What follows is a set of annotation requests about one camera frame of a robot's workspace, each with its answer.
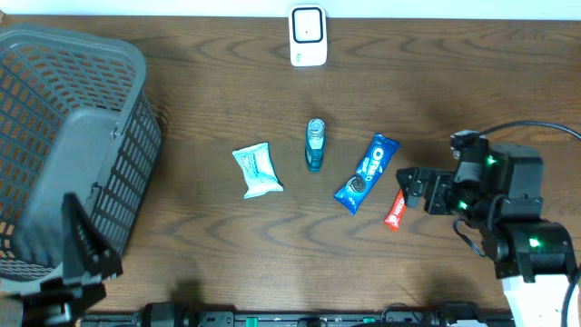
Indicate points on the blue Oreo packet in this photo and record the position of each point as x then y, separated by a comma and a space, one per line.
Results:
371, 167

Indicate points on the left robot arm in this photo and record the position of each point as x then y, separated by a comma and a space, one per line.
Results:
56, 304

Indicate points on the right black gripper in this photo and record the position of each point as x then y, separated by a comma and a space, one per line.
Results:
444, 181

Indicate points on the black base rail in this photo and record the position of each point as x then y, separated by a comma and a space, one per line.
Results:
397, 314

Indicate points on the white barcode scanner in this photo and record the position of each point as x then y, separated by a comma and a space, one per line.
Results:
308, 35

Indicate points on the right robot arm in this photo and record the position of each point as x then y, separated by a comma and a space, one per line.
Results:
496, 189

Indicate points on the grey plastic basket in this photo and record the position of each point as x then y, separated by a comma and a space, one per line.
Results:
74, 119

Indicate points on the red snack stick packet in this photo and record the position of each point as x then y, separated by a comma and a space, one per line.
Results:
393, 218

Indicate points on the mint green snack packet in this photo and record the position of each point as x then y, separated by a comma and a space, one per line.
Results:
255, 163

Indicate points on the blue liquid bottle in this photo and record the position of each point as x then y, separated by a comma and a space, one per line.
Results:
315, 144

